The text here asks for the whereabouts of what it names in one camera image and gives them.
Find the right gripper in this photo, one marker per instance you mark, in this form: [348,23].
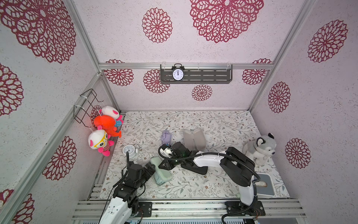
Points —
[175,161]

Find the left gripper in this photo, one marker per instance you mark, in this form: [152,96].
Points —
[147,173]

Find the black umbrella case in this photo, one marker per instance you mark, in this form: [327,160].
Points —
[191,166]

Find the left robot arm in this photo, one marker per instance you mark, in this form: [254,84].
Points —
[125,202]

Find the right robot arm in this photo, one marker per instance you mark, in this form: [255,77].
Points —
[236,165]

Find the purple folded umbrella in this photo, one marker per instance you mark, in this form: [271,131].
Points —
[166,137]

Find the floral table mat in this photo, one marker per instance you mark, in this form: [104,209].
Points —
[143,130]

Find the white alarm clock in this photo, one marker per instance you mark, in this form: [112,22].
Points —
[130,151]

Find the white plush with glasses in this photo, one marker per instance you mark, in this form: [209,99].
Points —
[99,140]

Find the orange plush toy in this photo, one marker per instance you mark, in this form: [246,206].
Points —
[107,123]

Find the white pink plush top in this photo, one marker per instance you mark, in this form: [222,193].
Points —
[112,112]

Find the black alarm clock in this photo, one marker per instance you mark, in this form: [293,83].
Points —
[178,72]

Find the husky plush toy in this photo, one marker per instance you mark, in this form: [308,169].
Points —
[261,149]

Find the grey tray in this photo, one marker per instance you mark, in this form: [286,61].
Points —
[265,187]

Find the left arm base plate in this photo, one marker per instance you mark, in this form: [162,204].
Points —
[142,209]

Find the grey wall shelf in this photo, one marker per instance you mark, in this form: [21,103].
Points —
[198,76]

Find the black wire rack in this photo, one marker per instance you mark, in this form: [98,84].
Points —
[81,111]

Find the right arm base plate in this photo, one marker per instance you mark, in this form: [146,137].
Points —
[237,209]

